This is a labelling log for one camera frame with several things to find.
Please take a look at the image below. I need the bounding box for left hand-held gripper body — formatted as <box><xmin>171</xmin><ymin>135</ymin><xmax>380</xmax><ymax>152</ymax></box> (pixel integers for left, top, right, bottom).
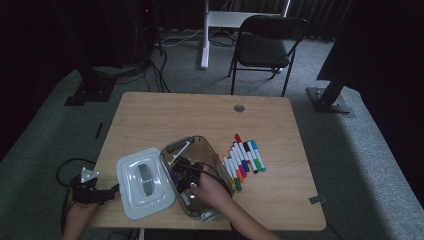
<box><xmin>71</xmin><ymin>167</ymin><xmax>101</xmax><ymax>204</ymax></box>

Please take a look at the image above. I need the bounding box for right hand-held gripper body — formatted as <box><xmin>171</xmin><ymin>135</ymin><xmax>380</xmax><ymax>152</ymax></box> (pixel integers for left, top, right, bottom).
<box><xmin>168</xmin><ymin>141</ymin><xmax>205</xmax><ymax>195</ymax></box>

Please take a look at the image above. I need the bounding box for purple marker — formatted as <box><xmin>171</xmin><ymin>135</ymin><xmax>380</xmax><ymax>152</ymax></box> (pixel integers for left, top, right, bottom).
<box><xmin>170</xmin><ymin>170</ymin><xmax>192</xmax><ymax>207</ymax></box>

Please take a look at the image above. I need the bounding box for transparent storage box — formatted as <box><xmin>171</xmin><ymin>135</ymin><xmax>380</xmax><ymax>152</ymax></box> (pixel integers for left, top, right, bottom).
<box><xmin>159</xmin><ymin>134</ymin><xmax>236</xmax><ymax>223</ymax></box>

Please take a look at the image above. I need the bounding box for row of assorted markers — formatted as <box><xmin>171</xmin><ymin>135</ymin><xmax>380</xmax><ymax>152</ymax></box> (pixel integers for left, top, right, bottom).
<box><xmin>218</xmin><ymin>141</ymin><xmax>251</xmax><ymax>193</ymax></box>

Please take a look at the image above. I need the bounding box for black marker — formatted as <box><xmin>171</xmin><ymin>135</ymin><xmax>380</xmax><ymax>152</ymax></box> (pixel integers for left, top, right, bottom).
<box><xmin>243</xmin><ymin>141</ymin><xmax>259</xmax><ymax>174</ymax></box>

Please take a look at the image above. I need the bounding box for light green marker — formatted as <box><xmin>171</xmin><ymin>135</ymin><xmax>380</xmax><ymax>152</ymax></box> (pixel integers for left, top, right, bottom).
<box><xmin>247</xmin><ymin>141</ymin><xmax>263</xmax><ymax>171</ymax></box>

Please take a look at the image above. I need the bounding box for light blue marker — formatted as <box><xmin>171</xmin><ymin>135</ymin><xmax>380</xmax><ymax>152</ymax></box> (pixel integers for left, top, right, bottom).
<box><xmin>250</xmin><ymin>139</ymin><xmax>268</xmax><ymax>173</ymax></box>

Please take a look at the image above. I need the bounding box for person's left hand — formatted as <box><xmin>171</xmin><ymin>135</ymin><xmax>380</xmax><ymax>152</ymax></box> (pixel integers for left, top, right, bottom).
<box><xmin>65</xmin><ymin>199</ymin><xmax>101</xmax><ymax>223</ymax></box>

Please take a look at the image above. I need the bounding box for person's right hand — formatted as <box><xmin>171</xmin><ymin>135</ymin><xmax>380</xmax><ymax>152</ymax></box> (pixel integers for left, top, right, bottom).
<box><xmin>191</xmin><ymin>170</ymin><xmax>232</xmax><ymax>210</ymax></box>

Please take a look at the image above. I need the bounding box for white box lid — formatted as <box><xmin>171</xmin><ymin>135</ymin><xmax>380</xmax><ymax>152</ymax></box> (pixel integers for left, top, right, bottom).
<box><xmin>115</xmin><ymin>147</ymin><xmax>177</xmax><ymax>221</ymax></box>

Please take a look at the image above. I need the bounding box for black metal stand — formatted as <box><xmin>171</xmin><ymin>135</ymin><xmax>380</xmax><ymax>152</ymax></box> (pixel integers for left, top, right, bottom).
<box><xmin>305</xmin><ymin>59</ymin><xmax>356</xmax><ymax>118</ymax></box>
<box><xmin>64</xmin><ymin>49</ymin><xmax>118</xmax><ymax>107</ymax></box>

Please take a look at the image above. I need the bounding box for black folding chair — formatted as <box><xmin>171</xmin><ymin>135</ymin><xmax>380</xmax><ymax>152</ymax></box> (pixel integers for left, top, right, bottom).
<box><xmin>228</xmin><ymin>14</ymin><xmax>309</xmax><ymax>98</ymax></box>

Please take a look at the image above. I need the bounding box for dark equipment tower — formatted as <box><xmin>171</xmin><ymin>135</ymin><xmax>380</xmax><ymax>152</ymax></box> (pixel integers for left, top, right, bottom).
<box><xmin>131</xmin><ymin>0</ymin><xmax>158</xmax><ymax>66</ymax></box>

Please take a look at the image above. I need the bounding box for black cable bundle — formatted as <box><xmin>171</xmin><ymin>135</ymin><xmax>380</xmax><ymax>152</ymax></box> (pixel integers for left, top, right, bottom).
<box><xmin>113</xmin><ymin>46</ymin><xmax>172</xmax><ymax>94</ymax></box>
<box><xmin>209</xmin><ymin>31</ymin><xmax>238</xmax><ymax>48</ymax></box>

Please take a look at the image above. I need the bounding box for white desk frame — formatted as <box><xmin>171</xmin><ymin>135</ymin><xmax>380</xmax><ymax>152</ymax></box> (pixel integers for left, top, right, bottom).
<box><xmin>199</xmin><ymin>0</ymin><xmax>291</xmax><ymax>70</ymax></box>

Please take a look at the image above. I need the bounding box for white cable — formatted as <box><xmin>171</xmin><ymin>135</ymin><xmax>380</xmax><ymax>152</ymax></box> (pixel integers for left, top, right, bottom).
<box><xmin>154</xmin><ymin>28</ymin><xmax>205</xmax><ymax>48</ymax></box>

